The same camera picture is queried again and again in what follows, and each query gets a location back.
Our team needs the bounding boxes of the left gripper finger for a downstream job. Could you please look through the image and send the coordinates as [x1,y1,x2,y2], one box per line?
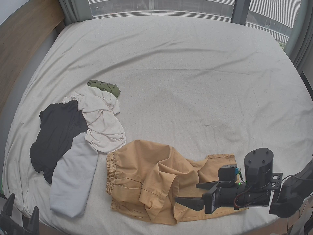
[27,205,40,235]
[4,193,15,216]

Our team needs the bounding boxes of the green garment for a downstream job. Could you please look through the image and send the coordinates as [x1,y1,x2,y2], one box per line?
[87,80,121,98]

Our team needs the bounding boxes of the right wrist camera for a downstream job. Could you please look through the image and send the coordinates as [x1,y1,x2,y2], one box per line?
[218,164,239,188]

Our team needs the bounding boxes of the bed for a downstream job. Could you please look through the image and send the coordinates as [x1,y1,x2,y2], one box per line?
[0,0,313,235]

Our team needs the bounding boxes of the cream garment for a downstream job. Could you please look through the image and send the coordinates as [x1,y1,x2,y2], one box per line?
[62,85,127,154]

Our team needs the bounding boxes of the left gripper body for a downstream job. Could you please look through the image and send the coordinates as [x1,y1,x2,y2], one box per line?
[0,211,28,235]

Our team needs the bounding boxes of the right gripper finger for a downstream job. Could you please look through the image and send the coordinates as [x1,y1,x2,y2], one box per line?
[174,196,206,212]
[196,180,220,192]

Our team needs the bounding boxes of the black garment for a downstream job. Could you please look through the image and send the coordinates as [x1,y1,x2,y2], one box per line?
[30,100,88,184]

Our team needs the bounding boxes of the pale grey garment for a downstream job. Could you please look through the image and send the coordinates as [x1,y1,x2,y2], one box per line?
[50,132,99,218]

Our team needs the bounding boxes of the tan shorts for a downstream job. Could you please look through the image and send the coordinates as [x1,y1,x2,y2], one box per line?
[106,139,250,225]

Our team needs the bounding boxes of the grey-green curtain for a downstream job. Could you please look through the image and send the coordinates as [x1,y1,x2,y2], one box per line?
[45,0,93,25]
[285,0,313,70]

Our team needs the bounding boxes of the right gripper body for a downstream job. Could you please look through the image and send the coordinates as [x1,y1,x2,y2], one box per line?
[204,183,270,214]

